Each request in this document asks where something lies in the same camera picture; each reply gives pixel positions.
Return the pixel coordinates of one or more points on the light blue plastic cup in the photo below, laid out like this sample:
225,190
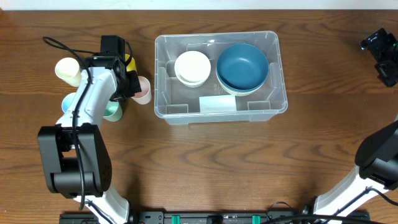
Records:
67,102

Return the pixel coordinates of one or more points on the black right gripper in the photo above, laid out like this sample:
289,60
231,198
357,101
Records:
379,43

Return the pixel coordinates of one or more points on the dark blue large bowl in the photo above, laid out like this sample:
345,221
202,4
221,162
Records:
242,66

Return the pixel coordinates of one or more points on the pink plastic cup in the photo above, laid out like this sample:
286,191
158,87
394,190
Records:
145,95

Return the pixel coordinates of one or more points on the white small bowl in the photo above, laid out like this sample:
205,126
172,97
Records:
192,67

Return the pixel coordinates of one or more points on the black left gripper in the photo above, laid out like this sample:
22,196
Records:
134,84

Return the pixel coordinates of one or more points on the clear plastic storage bin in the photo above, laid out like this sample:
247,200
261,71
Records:
179,104

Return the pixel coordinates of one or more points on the white label in bin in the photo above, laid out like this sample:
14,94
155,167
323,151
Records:
217,104

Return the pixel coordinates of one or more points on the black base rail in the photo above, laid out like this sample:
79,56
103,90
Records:
181,218

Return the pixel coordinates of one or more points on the yellow plastic cup rear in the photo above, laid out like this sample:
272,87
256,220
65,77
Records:
131,65

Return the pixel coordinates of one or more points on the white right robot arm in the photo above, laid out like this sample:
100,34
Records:
375,170

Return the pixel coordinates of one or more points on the mint green plastic cup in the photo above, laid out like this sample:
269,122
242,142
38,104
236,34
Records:
113,111

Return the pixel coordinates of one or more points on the cream white plastic cup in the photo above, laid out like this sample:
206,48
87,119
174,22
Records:
68,69

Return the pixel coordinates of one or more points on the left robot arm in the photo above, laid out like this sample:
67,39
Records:
75,160

